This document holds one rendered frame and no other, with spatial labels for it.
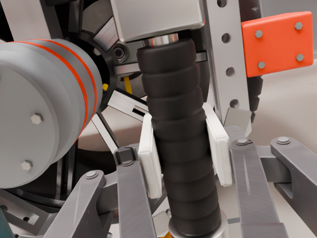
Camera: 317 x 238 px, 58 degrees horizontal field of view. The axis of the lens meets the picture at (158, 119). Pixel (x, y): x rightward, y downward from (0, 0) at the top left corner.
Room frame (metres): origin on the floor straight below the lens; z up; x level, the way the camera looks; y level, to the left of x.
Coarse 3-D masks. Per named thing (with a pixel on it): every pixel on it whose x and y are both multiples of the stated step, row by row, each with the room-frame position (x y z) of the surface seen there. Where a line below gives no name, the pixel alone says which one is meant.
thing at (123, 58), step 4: (116, 44) 0.87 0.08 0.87; (120, 44) 0.87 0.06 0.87; (124, 44) 0.87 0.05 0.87; (112, 48) 0.87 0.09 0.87; (116, 48) 0.87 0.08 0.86; (120, 48) 0.87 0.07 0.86; (124, 48) 0.86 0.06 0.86; (116, 52) 0.87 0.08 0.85; (120, 52) 0.87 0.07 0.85; (124, 52) 0.88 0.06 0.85; (128, 52) 0.87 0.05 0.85; (120, 56) 0.87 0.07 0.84; (124, 56) 0.87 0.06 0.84; (128, 56) 0.87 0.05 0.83; (120, 60) 0.87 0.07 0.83; (124, 60) 0.87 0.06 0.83
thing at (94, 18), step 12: (108, 0) 0.92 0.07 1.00; (84, 12) 0.93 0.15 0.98; (96, 12) 0.93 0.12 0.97; (108, 12) 0.92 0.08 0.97; (84, 24) 0.93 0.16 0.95; (96, 24) 0.93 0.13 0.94; (132, 48) 0.88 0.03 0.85; (132, 60) 0.88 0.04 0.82; (120, 84) 0.93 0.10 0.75; (132, 84) 0.92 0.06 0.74
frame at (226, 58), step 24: (216, 0) 0.38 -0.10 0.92; (216, 24) 0.38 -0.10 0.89; (240, 24) 0.38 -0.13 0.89; (216, 48) 0.38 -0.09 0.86; (240, 48) 0.38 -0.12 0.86; (216, 72) 0.38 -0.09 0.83; (240, 72) 0.38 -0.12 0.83; (216, 96) 0.42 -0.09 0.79; (240, 96) 0.38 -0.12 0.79; (240, 120) 0.37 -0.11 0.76; (0, 192) 0.46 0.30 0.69; (24, 216) 0.45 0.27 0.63; (48, 216) 0.45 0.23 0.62; (168, 216) 0.38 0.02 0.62
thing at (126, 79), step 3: (126, 78) 0.92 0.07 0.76; (126, 81) 0.92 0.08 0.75; (129, 81) 0.92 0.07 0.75; (105, 84) 0.92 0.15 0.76; (126, 84) 0.92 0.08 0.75; (129, 84) 0.92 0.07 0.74; (105, 87) 0.92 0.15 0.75; (126, 87) 0.92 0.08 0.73; (129, 87) 0.92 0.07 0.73; (126, 90) 0.92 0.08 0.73; (129, 90) 0.92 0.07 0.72
